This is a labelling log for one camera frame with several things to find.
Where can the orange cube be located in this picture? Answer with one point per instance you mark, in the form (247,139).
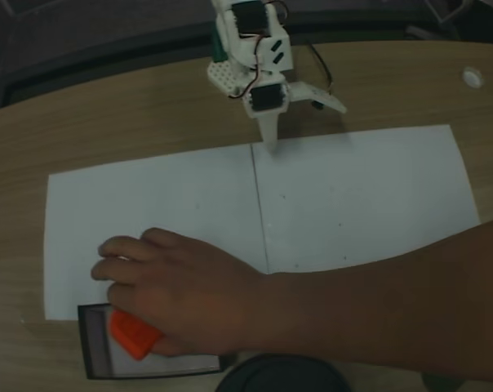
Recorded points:
(132,332)

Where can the brown open box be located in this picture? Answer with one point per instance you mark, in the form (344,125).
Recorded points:
(95,339)

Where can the person's hand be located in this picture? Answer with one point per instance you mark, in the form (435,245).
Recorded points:
(197,294)

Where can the white round cap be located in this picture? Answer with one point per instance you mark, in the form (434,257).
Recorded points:
(473,77)

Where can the black round-base stand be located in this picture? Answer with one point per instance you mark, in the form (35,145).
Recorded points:
(283,375)

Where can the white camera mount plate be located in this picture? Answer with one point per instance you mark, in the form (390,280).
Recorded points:
(312,93)

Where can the black oval camera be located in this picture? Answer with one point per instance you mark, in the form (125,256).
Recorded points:
(319,105)

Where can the grey metal frame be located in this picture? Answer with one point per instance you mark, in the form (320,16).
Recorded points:
(450,15)

